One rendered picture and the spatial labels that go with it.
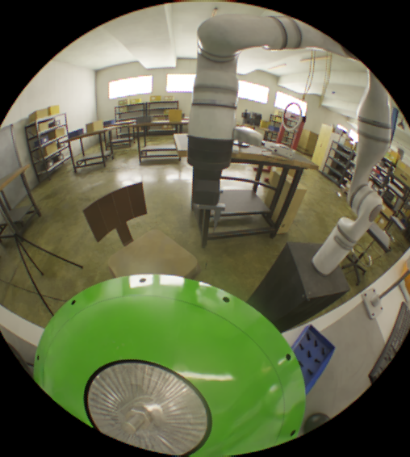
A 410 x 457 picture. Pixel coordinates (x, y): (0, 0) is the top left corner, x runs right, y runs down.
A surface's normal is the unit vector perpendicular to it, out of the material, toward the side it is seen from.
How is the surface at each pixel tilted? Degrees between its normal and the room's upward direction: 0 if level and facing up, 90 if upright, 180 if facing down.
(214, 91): 90
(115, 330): 10
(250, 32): 89
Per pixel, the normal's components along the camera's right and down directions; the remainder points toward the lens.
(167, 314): 0.11, -0.90
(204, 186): 0.00, 0.38
